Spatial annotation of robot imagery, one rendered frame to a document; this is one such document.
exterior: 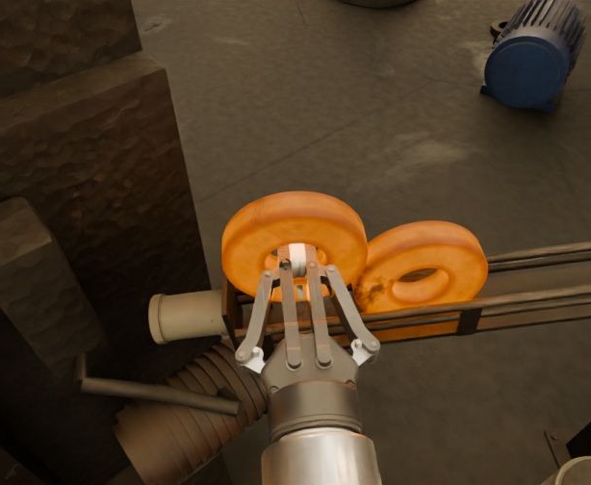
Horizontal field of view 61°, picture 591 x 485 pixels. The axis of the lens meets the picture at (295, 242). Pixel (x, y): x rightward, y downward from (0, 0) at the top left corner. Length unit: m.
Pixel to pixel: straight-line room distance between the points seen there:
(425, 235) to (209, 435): 0.40
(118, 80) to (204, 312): 0.29
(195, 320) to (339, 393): 0.24
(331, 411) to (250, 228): 0.19
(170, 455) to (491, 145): 1.67
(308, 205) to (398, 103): 1.76
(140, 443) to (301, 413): 0.36
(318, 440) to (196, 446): 0.37
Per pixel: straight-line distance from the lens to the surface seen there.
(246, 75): 2.37
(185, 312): 0.60
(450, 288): 0.61
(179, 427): 0.73
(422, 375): 1.36
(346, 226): 0.49
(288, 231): 0.49
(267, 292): 0.48
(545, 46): 2.11
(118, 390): 0.69
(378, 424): 1.29
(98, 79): 0.66
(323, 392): 0.40
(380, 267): 0.55
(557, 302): 0.67
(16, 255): 0.58
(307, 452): 0.38
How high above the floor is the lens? 1.18
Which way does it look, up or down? 48 degrees down
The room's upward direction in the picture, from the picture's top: straight up
